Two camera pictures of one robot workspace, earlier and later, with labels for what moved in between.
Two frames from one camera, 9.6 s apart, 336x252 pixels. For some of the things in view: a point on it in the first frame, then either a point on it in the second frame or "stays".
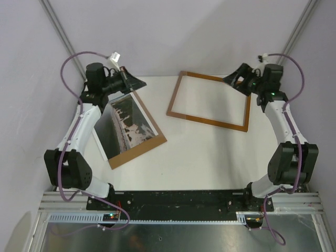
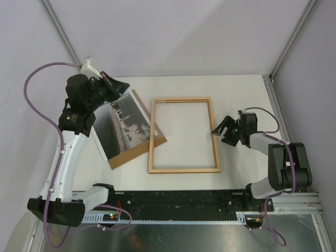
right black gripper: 244,71 → 229,122
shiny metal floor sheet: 277,233 stays
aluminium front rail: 304,202 stays
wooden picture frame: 204,120 → 150,170
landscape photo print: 122,126 stays
